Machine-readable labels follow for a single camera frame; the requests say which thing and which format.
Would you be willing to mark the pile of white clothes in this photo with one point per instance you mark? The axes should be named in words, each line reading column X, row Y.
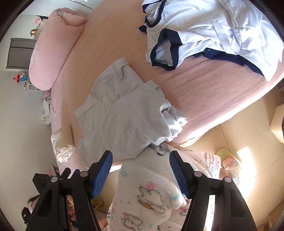
column 46, row 111

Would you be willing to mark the cream waste bin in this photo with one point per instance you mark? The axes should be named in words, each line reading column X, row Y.
column 278, row 124

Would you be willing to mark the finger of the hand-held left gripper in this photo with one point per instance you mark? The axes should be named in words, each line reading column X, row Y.
column 76, row 172
column 65, row 173

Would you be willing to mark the white collared shirt navy cuffs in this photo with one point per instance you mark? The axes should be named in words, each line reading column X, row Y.
column 124, row 115

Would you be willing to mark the gold pot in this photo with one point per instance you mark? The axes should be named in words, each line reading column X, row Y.
column 32, row 32

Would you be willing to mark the light green slipper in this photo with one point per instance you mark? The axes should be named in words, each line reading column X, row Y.
column 230, row 160

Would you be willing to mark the pink rolled quilt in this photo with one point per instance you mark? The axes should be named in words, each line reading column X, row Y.
column 53, row 51

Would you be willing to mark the white printed fleece pajamas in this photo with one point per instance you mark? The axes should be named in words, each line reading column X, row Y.
column 150, row 193

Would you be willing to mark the white shirt with navy trim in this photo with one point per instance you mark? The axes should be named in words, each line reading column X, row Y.
column 199, row 33

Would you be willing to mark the white rack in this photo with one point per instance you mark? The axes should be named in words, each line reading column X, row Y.
column 30, row 86

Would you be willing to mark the pink doll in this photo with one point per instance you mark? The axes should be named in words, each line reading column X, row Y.
column 38, row 21

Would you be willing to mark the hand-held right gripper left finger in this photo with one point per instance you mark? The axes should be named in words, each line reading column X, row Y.
column 103, row 175

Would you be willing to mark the grey door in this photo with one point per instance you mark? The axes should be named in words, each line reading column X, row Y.
column 20, row 53

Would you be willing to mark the red plush toy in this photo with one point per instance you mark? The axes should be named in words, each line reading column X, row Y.
column 20, row 77

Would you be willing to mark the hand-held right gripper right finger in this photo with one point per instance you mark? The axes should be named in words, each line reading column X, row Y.
column 178, row 173

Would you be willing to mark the cream folded cloth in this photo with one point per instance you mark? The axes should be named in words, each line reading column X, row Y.
column 63, row 144

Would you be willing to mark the person's left hand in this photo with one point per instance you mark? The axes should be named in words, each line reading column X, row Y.
column 72, row 208

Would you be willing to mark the bed with pink sheet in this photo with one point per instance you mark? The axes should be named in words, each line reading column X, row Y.
column 199, row 93

